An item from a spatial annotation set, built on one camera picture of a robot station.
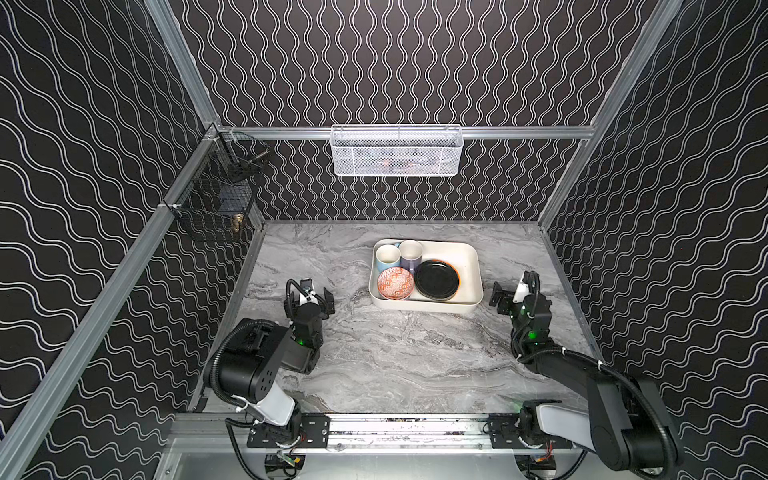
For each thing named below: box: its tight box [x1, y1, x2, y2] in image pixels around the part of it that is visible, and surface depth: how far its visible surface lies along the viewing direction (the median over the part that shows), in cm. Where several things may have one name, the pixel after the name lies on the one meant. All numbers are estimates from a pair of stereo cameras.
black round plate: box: [414, 259, 461, 301], surface depth 100 cm
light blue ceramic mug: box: [375, 243, 401, 273], surface depth 102 cm
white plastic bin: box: [368, 238, 484, 314], surface depth 100 cm
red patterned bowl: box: [377, 267, 415, 301], surface depth 99 cm
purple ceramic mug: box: [399, 240, 424, 275], surface depth 105 cm
